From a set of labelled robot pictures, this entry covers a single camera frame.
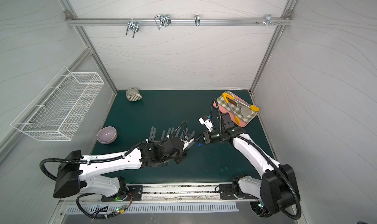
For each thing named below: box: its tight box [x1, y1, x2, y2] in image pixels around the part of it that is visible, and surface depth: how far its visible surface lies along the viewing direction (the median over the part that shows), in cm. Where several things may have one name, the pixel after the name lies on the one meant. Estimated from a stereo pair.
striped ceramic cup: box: [125, 87, 143, 102], surface depth 113 cm
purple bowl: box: [96, 126, 118, 145], surface depth 92 cm
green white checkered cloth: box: [216, 90, 259, 124], surface depth 110 cm
